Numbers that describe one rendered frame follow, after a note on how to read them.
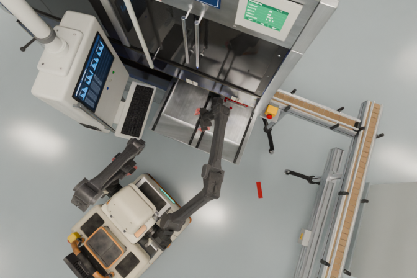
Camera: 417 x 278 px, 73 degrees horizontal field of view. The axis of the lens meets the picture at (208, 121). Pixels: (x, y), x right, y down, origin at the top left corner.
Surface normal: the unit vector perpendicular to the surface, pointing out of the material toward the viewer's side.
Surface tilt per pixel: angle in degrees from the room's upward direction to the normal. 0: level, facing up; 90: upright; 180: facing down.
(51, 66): 0
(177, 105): 0
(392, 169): 0
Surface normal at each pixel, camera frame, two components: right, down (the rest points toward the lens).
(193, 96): 0.03, -0.25
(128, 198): 0.49, -0.65
